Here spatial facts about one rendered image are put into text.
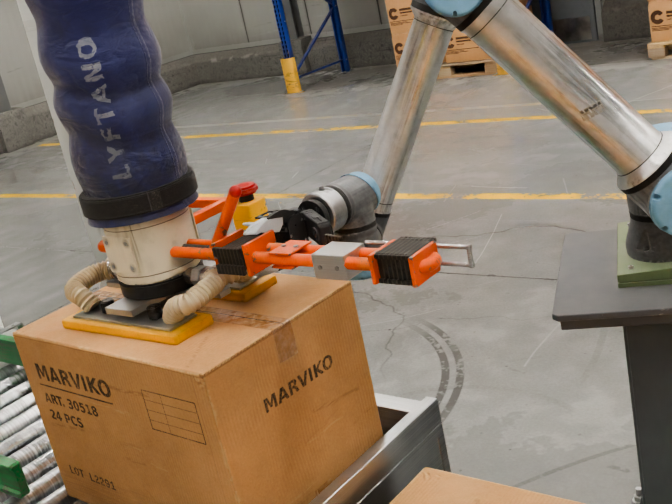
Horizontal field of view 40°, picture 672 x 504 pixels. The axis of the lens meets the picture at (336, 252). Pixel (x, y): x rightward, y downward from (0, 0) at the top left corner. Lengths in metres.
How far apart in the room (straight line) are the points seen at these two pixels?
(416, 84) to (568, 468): 1.36
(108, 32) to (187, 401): 0.66
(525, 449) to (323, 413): 1.27
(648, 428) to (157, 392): 1.14
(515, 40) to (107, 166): 0.78
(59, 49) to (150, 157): 0.24
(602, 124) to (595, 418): 1.44
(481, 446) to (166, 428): 1.49
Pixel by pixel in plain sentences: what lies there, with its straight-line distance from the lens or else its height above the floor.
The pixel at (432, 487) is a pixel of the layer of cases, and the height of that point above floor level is 0.54.
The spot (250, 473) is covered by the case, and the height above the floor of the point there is 0.73.
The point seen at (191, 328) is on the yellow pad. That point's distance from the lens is 1.73.
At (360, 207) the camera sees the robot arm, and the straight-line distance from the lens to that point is 1.87.
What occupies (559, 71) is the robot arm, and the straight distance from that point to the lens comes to 1.82.
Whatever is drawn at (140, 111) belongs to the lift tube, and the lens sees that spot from 1.73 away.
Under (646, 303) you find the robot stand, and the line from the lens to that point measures 2.01.
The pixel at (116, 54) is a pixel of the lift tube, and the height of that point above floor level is 1.46.
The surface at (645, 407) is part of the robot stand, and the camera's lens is 2.24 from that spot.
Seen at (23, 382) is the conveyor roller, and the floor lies 0.55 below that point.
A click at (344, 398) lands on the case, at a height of 0.74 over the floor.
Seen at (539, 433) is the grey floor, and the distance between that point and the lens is 3.04.
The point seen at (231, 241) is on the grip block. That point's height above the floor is 1.09.
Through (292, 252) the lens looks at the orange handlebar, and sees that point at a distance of 1.59.
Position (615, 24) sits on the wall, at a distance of 10.17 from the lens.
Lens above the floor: 1.58
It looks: 18 degrees down
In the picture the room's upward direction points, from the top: 12 degrees counter-clockwise
